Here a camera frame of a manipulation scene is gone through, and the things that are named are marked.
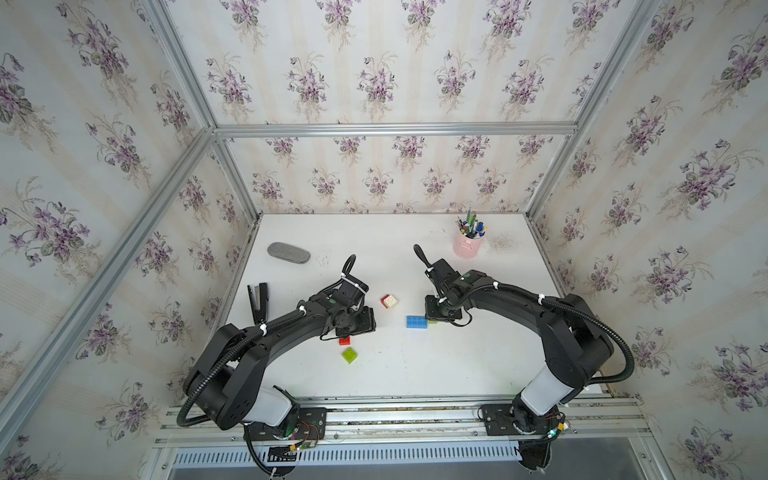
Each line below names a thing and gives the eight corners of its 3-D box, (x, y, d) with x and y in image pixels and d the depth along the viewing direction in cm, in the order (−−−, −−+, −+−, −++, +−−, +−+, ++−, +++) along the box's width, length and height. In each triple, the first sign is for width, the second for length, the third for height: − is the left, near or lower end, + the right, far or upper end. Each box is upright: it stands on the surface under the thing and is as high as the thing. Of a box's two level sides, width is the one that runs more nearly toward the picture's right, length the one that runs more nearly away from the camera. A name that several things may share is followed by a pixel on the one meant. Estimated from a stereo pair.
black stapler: (250, 325, 92) (246, 320, 89) (251, 291, 100) (247, 285, 97) (267, 321, 93) (264, 316, 90) (267, 287, 101) (264, 281, 98)
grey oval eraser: (268, 254, 109) (266, 249, 107) (276, 244, 112) (274, 239, 110) (304, 266, 106) (302, 261, 103) (311, 256, 109) (310, 251, 106)
